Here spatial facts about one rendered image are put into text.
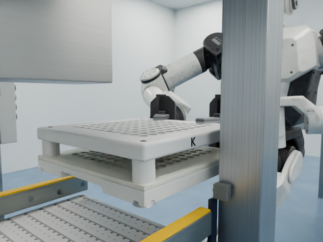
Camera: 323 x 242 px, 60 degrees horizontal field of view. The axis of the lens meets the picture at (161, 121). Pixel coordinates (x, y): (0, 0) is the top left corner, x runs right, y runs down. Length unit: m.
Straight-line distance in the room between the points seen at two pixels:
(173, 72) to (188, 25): 5.36
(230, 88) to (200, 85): 5.68
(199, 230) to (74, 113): 4.31
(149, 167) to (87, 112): 4.46
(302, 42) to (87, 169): 0.72
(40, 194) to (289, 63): 0.73
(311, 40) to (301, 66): 0.08
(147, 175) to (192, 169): 0.08
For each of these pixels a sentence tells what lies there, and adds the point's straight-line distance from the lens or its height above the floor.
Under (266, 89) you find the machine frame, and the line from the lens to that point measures 0.36.
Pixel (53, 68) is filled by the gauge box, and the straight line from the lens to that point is 0.45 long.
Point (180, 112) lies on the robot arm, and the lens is 0.70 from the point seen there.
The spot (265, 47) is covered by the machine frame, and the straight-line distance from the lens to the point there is 0.36.
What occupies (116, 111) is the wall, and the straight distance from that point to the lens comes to 5.16.
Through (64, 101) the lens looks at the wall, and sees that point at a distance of 4.52.
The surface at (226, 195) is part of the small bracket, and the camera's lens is 0.38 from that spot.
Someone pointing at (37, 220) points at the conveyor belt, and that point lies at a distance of 0.49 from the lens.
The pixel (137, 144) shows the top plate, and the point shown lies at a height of 0.97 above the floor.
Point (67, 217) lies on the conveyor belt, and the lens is 0.48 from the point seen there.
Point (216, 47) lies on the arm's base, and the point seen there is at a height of 1.20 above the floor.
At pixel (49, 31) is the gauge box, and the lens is 0.46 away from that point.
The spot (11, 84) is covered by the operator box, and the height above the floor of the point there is 1.06.
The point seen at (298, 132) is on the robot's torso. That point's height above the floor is 0.89.
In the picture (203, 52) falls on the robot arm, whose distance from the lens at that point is 1.08.
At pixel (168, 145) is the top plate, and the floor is 0.97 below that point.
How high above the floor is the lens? 1.03
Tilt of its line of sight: 5 degrees down
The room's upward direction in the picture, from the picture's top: straight up
